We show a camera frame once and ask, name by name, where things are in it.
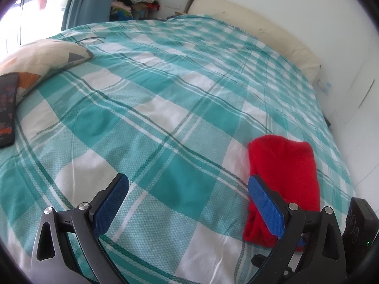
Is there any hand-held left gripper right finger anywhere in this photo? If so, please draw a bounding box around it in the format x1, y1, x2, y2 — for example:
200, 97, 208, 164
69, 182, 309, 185
246, 174, 347, 284

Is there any red knit garment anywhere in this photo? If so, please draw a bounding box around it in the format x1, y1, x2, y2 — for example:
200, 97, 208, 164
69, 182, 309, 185
243, 134, 322, 247

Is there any white wall outlet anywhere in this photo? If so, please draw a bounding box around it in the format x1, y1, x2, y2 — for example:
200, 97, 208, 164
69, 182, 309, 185
317, 78, 332, 93

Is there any black smartphone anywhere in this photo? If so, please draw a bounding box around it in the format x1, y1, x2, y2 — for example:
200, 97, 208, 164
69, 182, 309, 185
0, 72, 20, 148

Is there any teal checkered bed sheet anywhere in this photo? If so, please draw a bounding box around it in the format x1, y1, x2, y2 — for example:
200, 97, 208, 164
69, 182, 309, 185
0, 13, 356, 284

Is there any cream patterned pillow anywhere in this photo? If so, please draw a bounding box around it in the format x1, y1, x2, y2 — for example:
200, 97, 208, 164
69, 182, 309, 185
0, 38, 94, 105

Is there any thin black cable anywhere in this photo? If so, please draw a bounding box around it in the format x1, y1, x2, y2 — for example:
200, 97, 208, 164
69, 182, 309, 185
75, 37, 107, 46

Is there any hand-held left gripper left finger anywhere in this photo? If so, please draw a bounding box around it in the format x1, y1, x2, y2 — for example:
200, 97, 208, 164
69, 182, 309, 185
30, 173, 130, 284

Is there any blue curtain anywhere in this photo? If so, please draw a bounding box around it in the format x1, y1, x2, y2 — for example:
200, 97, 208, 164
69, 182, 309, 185
61, 0, 119, 31

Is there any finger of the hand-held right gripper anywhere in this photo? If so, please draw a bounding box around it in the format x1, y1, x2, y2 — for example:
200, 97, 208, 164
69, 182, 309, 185
251, 254, 270, 268

